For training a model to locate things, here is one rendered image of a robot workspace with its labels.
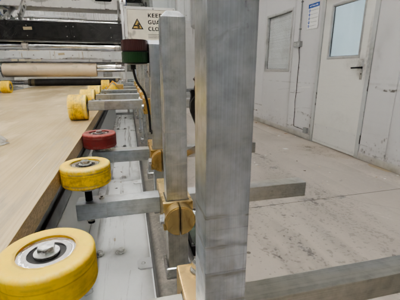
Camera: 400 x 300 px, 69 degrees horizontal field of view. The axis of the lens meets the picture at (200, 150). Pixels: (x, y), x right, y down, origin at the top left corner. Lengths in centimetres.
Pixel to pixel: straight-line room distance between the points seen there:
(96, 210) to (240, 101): 39
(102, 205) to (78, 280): 27
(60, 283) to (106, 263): 50
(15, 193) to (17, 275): 20
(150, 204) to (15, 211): 22
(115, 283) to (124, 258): 8
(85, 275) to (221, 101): 18
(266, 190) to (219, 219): 37
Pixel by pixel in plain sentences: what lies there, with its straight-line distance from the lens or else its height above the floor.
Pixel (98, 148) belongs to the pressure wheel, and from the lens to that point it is 73.
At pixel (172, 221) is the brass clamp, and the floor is 83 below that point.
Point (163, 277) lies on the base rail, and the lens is 57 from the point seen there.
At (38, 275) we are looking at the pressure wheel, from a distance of 27.
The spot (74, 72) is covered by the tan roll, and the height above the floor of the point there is 103.
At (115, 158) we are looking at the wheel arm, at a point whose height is 84.
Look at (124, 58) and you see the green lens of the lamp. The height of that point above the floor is 108.
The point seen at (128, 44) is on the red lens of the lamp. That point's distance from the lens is 68.
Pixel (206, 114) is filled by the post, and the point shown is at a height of 103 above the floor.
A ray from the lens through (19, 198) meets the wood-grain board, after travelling 44.
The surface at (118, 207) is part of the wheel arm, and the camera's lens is 54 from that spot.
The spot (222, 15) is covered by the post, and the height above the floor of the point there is 109.
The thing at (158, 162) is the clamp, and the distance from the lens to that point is 70.
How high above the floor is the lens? 106
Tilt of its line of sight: 16 degrees down
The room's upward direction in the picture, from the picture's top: straight up
